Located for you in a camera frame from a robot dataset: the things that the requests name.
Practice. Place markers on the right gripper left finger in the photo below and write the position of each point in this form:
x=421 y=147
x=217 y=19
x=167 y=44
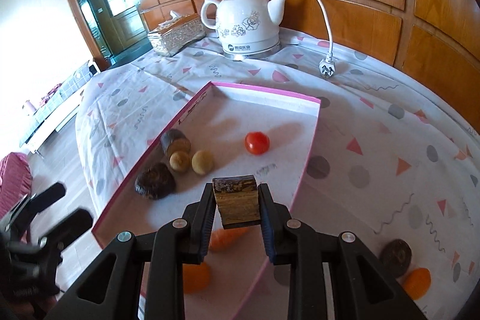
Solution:
x=110 y=286

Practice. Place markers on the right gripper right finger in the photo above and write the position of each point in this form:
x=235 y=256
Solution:
x=329 y=274

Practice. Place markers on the large orange fruit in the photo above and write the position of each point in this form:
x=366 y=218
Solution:
x=196 y=278

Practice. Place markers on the orange carrot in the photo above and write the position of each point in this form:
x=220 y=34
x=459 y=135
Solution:
x=222 y=239

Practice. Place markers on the dark brown lumpy fruit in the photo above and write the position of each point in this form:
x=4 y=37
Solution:
x=155 y=183

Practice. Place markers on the yellow-green round fruit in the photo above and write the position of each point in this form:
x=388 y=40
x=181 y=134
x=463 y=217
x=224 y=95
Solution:
x=180 y=161
x=202 y=162

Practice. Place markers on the dark brown cut block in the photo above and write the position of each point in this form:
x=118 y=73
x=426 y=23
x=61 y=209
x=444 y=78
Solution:
x=237 y=199

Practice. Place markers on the red tomato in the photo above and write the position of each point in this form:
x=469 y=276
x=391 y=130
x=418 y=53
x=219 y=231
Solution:
x=256 y=143

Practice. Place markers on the dark purple cylinder piece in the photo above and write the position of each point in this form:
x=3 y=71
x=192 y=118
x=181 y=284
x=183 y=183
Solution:
x=173 y=141

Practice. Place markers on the small orange fruit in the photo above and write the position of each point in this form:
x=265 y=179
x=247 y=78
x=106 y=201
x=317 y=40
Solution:
x=417 y=283

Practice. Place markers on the pink striped cushion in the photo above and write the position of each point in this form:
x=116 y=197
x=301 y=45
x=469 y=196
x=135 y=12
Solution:
x=16 y=181

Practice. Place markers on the patterned white tablecloth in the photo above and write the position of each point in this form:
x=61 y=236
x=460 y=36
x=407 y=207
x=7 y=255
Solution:
x=389 y=159

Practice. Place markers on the white low bench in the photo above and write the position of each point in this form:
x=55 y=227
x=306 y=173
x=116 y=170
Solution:
x=59 y=108

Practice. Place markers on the pink-rimmed cardboard tray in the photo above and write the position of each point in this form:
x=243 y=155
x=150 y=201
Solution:
x=217 y=119

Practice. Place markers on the silver ornate tissue box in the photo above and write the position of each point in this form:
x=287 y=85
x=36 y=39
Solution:
x=172 y=35

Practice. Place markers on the white ceramic electric kettle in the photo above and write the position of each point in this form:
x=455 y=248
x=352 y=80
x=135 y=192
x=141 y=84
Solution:
x=245 y=28

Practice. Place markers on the wooden door with glass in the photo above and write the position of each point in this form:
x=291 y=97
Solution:
x=113 y=30

